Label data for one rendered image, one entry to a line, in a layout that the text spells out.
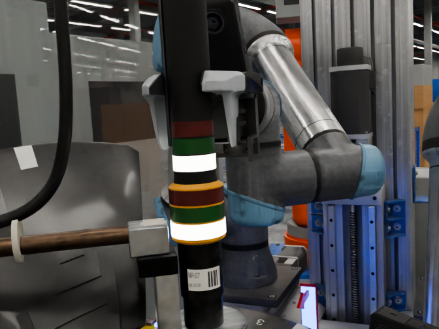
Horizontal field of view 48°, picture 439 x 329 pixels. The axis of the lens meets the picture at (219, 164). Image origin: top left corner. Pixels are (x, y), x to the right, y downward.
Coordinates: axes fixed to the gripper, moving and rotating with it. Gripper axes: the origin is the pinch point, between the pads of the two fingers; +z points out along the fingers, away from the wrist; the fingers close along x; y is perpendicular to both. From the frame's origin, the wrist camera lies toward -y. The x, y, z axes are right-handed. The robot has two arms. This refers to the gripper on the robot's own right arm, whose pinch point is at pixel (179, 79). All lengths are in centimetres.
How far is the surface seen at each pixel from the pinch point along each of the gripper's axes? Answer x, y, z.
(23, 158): 19.2, 5.9, -7.8
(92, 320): 8.2, 18.3, 1.1
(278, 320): -2.8, 29.9, -26.3
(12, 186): 18.7, 8.3, -5.0
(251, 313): 0.8, 29.3, -26.7
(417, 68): -171, -61, -1046
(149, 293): 52, 61, -115
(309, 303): -6.2, 31.2, -35.7
